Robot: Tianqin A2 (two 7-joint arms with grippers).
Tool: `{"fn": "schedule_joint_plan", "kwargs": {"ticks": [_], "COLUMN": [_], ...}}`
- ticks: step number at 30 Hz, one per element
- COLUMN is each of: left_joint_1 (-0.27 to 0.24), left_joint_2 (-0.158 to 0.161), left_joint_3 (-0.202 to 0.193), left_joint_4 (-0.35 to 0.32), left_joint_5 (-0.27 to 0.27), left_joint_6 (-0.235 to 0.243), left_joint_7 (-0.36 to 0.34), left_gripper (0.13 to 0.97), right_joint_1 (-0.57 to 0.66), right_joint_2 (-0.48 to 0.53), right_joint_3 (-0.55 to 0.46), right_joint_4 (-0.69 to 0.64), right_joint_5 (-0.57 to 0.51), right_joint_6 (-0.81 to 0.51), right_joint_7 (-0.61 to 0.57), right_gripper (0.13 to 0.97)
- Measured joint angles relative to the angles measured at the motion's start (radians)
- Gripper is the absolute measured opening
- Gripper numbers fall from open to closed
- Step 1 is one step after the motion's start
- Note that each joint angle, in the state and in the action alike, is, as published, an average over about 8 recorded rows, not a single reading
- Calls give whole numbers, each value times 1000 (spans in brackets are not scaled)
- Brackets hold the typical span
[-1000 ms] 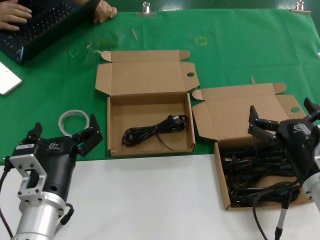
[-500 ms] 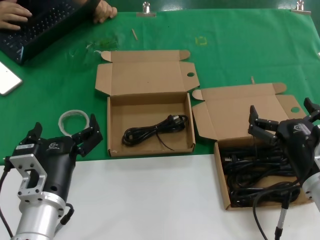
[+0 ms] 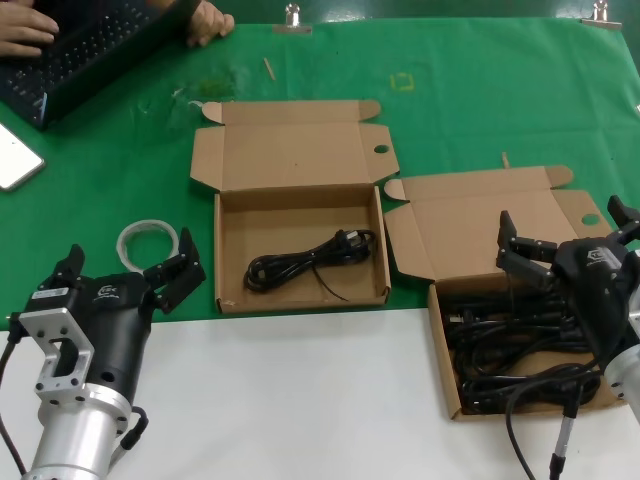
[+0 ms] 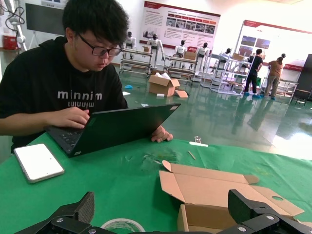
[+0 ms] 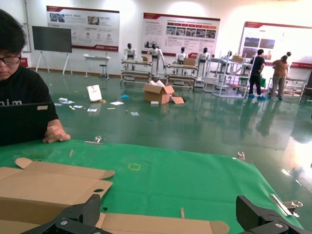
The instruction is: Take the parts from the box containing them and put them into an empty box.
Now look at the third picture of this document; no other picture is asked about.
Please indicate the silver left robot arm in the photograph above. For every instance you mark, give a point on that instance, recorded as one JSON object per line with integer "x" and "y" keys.
{"x": 75, "y": 440}

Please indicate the person's right hand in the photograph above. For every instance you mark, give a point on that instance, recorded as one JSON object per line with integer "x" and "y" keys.
{"x": 25, "y": 30}

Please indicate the small wooden stick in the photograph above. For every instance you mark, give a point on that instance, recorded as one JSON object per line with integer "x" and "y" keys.
{"x": 506, "y": 160}
{"x": 270, "y": 68}

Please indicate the person's left hand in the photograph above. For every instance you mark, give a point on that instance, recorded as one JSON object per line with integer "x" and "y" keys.
{"x": 210, "y": 22}

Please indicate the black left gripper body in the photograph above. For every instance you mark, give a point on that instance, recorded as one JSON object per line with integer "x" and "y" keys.
{"x": 115, "y": 320}

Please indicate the open brown cardboard box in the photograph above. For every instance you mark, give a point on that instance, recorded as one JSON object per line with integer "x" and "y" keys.
{"x": 290, "y": 150}
{"x": 450, "y": 225}

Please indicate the green table cloth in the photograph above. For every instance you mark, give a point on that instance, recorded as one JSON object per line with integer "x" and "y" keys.
{"x": 450, "y": 75}

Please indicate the clear tape roll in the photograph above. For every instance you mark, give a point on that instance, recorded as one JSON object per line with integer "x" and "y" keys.
{"x": 125, "y": 240}

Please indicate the silver metal binder clip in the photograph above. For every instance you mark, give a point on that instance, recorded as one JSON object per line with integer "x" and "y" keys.
{"x": 601, "y": 17}
{"x": 292, "y": 25}

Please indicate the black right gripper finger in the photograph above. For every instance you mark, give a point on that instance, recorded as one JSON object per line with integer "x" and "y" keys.
{"x": 525, "y": 255}
{"x": 625, "y": 217}

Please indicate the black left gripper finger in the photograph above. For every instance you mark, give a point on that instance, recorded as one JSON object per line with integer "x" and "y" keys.
{"x": 72, "y": 265}
{"x": 180, "y": 275}

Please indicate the black laptop keyboard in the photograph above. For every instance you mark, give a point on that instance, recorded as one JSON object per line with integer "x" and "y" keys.
{"x": 100, "y": 55}

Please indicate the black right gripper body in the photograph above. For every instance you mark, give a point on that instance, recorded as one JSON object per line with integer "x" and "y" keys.
{"x": 595, "y": 280}

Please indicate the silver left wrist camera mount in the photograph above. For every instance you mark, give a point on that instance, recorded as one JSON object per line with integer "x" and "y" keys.
{"x": 55, "y": 330}

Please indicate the white smartphone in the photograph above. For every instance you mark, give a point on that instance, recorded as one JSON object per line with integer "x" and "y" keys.
{"x": 17, "y": 157}

